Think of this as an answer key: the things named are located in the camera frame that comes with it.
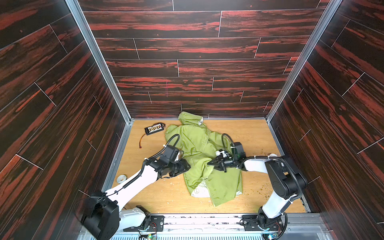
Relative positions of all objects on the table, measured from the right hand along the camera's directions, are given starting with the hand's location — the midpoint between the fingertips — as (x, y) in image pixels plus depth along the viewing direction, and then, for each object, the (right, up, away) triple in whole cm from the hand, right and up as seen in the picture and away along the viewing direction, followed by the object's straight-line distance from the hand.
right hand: (209, 163), depth 87 cm
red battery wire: (-33, +25, +28) cm, 50 cm away
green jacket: (-3, -9, -3) cm, 10 cm away
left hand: (-11, -1, -6) cm, 13 cm away
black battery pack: (-39, +21, +24) cm, 50 cm away
